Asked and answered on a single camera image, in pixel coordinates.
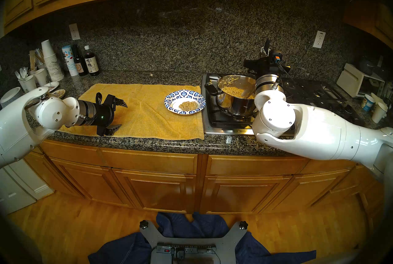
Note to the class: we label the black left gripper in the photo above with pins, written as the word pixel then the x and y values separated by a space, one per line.
pixel 103 116

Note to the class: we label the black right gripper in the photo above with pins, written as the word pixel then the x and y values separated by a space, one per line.
pixel 267 66

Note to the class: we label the metal ladle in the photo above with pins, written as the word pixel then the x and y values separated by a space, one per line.
pixel 247 93

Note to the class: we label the scooped oatmeal portion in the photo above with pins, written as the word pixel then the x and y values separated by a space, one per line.
pixel 188 105

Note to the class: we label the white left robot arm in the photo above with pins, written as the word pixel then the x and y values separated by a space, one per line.
pixel 21 125

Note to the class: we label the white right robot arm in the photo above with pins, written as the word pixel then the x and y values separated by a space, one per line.
pixel 313 131

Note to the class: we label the cooked oatmeal mass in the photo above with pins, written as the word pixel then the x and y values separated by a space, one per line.
pixel 236 91

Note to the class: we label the blue patterned paper bowl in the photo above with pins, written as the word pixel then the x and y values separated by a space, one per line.
pixel 172 96

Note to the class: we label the plain white bowl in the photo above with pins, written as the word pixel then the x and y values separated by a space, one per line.
pixel 10 96

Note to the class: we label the yellow towel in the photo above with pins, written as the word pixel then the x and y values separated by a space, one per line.
pixel 147 119

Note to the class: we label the wooden drawer front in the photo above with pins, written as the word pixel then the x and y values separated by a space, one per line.
pixel 331 168
pixel 254 165
pixel 70 149
pixel 149 160

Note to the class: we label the soy sauce bottle white label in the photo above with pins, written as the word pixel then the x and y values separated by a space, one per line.
pixel 91 64

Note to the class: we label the small dark sauce bottle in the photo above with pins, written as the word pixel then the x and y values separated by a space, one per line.
pixel 80 66

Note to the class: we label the stainless steel pot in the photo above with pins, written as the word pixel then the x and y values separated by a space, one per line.
pixel 236 108

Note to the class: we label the white saucer red smear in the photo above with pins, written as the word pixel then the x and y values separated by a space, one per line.
pixel 53 84

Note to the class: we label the white blue cylindrical canister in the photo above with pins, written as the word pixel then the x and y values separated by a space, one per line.
pixel 70 62

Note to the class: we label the wooden lower cabinet door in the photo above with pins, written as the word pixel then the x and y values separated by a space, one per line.
pixel 307 189
pixel 242 194
pixel 95 183
pixel 159 191

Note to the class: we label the stack of paper cups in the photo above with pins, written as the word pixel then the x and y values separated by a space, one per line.
pixel 53 65

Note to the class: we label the steel gas stove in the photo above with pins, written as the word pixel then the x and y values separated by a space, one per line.
pixel 221 125

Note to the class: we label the white toaster oven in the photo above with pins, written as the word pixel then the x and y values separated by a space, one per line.
pixel 348 79

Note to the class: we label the paper cup holding forks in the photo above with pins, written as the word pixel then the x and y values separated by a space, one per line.
pixel 29 83

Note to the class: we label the wooden stirrer sticks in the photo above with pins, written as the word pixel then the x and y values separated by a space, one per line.
pixel 32 59

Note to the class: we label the white plastic fork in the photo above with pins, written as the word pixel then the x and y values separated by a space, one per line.
pixel 23 71
pixel 17 74

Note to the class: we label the black base knob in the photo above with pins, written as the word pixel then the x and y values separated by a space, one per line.
pixel 243 225
pixel 143 224

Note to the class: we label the blue printed paper cup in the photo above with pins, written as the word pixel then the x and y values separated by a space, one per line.
pixel 367 103

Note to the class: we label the white kitchen appliance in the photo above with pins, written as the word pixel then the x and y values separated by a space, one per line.
pixel 18 189

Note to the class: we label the dark blue cloth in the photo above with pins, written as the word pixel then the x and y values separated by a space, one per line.
pixel 181 225

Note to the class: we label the grey power strip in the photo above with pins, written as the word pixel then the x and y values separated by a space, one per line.
pixel 193 249

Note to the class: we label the white wall outlet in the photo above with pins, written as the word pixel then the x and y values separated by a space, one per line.
pixel 319 39
pixel 74 31

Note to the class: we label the wooden lower cabinet frame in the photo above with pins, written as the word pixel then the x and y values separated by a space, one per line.
pixel 201 180

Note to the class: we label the wooden corner wall cabinet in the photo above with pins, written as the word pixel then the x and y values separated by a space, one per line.
pixel 383 20

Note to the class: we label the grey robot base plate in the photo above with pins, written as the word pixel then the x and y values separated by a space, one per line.
pixel 230 242

